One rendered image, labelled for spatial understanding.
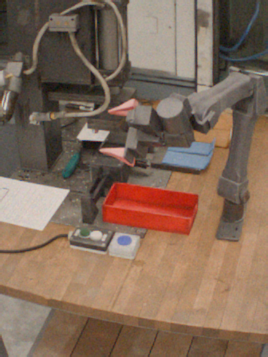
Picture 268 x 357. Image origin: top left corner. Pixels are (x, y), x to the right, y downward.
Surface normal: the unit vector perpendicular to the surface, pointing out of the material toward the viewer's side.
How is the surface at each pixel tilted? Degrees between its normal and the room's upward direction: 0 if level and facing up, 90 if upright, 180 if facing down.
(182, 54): 90
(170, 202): 90
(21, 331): 0
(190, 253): 0
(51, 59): 90
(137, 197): 90
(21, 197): 0
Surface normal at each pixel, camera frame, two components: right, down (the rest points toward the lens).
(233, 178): -0.63, 0.25
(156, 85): -0.33, 0.54
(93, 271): -0.02, -0.83
